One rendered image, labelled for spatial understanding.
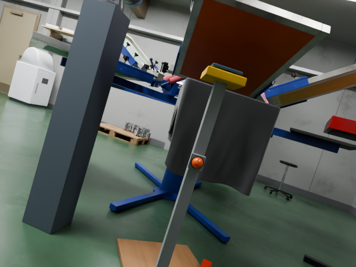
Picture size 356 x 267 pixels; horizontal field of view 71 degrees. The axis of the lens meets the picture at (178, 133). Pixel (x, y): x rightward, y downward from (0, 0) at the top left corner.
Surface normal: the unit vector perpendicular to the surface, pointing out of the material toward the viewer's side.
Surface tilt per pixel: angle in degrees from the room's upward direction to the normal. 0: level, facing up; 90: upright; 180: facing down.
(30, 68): 90
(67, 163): 90
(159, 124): 90
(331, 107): 90
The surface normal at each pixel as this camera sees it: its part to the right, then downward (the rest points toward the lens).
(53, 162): -0.20, 0.00
